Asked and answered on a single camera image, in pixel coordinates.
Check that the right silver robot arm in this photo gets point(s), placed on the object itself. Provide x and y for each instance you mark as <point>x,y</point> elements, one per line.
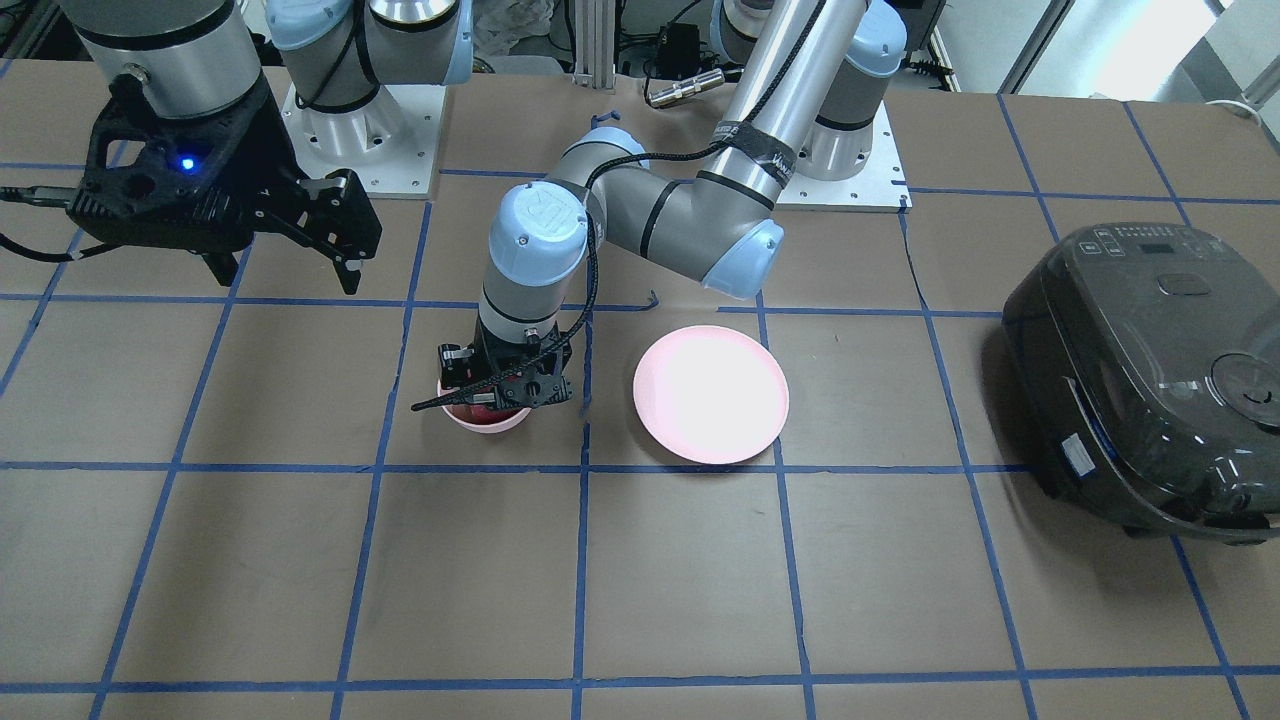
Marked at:
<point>195,57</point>

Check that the red apple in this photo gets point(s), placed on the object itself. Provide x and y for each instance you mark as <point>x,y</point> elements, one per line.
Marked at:
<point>479,414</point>

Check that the aluminium frame post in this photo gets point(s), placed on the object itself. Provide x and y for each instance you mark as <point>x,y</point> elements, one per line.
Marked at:
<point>594,29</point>

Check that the pink plate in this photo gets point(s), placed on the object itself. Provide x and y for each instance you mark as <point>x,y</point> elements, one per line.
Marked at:
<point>711,394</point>

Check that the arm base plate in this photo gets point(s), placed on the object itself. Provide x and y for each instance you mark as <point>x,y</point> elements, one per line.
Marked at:
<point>391,143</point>
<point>849,170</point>

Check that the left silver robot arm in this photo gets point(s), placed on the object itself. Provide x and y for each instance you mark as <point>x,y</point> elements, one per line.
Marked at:
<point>814,76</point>

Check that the dark grey rice cooker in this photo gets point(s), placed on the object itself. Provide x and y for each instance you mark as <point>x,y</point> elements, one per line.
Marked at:
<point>1148,352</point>

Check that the pink bowl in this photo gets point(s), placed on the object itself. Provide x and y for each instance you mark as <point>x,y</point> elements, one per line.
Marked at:
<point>493,429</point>

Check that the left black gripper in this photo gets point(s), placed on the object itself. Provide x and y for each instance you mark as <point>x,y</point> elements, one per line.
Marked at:
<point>500,362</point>

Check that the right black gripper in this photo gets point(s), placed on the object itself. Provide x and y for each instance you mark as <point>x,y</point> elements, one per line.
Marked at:
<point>262,168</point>

